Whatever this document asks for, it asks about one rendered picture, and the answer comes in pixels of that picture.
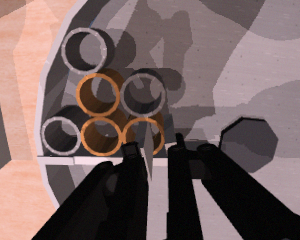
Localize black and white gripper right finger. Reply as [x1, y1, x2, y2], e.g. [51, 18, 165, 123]
[163, 114, 300, 240]

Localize grey metal ring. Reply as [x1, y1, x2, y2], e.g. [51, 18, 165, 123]
[61, 27, 115, 75]
[41, 106, 90, 155]
[120, 68, 165, 118]

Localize bronze bushing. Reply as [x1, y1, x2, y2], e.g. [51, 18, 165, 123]
[80, 108, 127, 156]
[76, 68, 125, 117]
[122, 111, 165, 155]

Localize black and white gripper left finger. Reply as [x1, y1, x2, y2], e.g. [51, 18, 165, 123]
[31, 121, 154, 240]

